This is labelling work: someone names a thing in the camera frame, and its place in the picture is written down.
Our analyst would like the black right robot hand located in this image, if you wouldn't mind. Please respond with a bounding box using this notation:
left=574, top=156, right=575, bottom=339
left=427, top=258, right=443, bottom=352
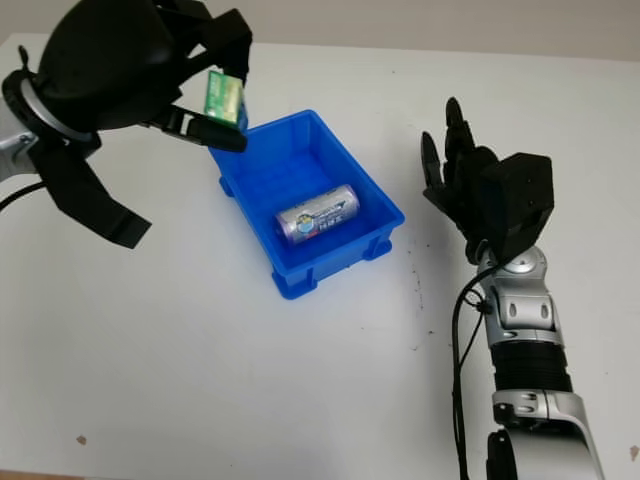
left=421, top=98, right=502, bottom=265

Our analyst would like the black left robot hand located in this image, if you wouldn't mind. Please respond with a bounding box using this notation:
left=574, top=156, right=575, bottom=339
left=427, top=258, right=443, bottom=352
left=37, top=0, right=254, bottom=154

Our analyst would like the green circuit board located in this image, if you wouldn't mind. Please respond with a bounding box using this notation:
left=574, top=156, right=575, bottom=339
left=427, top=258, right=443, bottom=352
left=201, top=69, right=250, bottom=132

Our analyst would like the blue plastic tray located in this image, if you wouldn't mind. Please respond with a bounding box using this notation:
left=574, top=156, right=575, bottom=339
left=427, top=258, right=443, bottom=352
left=207, top=109, right=407, bottom=302

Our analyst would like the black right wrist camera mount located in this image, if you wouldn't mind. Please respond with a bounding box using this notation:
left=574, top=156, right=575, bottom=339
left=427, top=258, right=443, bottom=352
left=477, top=152, right=555, bottom=265

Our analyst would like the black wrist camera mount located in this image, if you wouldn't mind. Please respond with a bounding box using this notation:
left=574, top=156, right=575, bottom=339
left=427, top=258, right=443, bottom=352
left=29, top=132, right=153, bottom=252
left=477, top=152, right=555, bottom=265

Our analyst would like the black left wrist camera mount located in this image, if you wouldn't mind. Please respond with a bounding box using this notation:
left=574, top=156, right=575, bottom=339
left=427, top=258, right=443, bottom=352
left=29, top=132, right=153, bottom=252

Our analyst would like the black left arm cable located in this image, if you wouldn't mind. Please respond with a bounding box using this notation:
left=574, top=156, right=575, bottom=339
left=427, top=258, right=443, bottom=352
left=0, top=182, right=47, bottom=212

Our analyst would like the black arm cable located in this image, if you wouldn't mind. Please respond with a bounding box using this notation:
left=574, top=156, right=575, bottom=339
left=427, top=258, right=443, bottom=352
left=0, top=182, right=47, bottom=212
left=448, top=262, right=501, bottom=480

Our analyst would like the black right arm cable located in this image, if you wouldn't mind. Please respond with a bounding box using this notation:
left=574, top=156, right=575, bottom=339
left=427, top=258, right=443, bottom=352
left=448, top=262, right=501, bottom=480

